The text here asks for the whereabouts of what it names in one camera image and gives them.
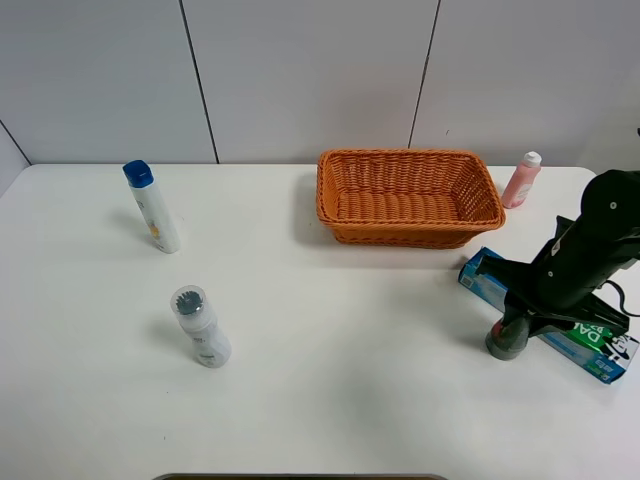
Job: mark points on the white bottle clear brush cap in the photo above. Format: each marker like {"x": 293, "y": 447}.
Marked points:
{"x": 199, "y": 322}

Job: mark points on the orange wicker basket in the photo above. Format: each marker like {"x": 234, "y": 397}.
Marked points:
{"x": 435, "y": 199}

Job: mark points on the pink bottle white cap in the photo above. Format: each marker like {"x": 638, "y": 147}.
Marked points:
{"x": 522, "y": 180}

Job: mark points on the white bottle blue cap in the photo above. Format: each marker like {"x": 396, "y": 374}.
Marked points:
{"x": 152, "y": 206}

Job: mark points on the dark grey tube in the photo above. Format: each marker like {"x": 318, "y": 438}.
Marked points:
{"x": 508, "y": 338}

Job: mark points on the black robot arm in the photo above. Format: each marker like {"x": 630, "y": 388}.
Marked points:
{"x": 614, "y": 192}

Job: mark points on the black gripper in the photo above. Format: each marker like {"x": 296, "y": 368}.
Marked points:
{"x": 570, "y": 267}

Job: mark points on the Darlie toothpaste box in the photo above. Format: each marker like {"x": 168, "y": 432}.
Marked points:
{"x": 594, "y": 348}

